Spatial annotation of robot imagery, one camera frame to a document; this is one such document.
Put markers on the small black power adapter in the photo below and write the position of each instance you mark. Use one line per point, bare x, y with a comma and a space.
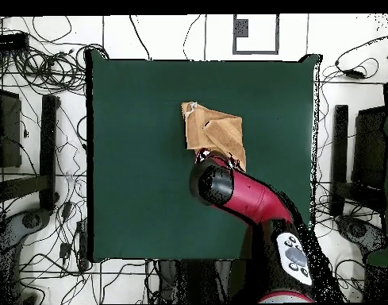
65, 251
66, 210

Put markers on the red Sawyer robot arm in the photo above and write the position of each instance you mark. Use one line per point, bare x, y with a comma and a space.
254, 197

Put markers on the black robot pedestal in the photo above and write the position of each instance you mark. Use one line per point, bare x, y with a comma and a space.
193, 279

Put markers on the long black power strip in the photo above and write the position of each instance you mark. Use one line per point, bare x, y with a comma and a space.
82, 244

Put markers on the dark green table cloth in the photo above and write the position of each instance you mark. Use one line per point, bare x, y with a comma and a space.
133, 95

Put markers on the grey square floor frame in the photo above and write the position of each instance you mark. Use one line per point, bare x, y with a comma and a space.
257, 52

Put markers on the tan terry towel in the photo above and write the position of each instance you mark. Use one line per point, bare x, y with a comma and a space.
222, 130

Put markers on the dark wheeled stand foot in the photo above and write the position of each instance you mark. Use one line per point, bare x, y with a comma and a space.
12, 232
358, 232

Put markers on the black flat panel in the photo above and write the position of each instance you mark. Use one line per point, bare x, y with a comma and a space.
369, 149
9, 127

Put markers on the black metal stand base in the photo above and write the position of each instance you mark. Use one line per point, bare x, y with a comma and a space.
339, 152
47, 152

